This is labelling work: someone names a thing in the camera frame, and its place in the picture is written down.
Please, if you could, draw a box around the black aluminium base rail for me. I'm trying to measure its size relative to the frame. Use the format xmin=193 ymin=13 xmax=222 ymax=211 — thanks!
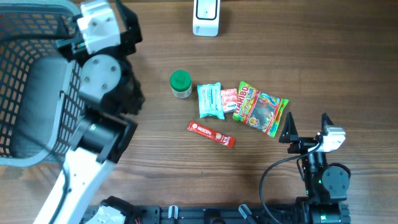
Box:
xmin=80 ymin=204 xmax=351 ymax=224

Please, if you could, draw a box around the teal wet wipes pack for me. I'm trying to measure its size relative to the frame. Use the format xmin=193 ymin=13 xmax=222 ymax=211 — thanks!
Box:
xmin=197 ymin=82 xmax=224 ymax=119

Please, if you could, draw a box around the red chocolate bar wrapper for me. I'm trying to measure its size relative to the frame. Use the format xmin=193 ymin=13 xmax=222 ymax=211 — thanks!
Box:
xmin=187 ymin=121 xmax=236 ymax=148

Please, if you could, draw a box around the white barcode scanner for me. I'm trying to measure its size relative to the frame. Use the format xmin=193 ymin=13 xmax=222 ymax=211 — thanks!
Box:
xmin=193 ymin=0 xmax=221 ymax=37

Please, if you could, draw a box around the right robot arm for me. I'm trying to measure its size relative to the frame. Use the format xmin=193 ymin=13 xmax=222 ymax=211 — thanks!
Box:
xmin=279 ymin=112 xmax=351 ymax=223

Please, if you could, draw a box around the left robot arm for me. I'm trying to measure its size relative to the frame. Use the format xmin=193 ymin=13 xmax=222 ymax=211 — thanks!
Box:
xmin=35 ymin=1 xmax=145 ymax=223

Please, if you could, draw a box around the green-lidded Knorr jar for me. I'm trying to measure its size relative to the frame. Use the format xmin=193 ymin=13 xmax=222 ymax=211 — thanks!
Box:
xmin=170 ymin=70 xmax=192 ymax=99

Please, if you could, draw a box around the black camera cable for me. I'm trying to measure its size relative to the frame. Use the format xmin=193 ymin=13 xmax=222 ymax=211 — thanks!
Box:
xmin=259 ymin=141 xmax=324 ymax=224

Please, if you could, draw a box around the grey plastic shopping basket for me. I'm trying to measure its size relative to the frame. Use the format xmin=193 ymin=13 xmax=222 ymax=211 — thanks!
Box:
xmin=1 ymin=1 xmax=84 ymax=167

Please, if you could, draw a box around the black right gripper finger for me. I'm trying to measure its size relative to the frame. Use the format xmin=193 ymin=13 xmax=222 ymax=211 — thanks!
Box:
xmin=279 ymin=112 xmax=299 ymax=143
xmin=321 ymin=113 xmax=334 ymax=133

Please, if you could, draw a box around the small red-white snack packet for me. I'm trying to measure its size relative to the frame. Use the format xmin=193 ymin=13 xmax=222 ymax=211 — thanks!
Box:
xmin=221 ymin=88 xmax=238 ymax=113

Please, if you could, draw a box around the Haribo gummy candy bag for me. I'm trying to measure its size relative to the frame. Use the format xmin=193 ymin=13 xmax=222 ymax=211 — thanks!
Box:
xmin=233 ymin=81 xmax=289 ymax=138

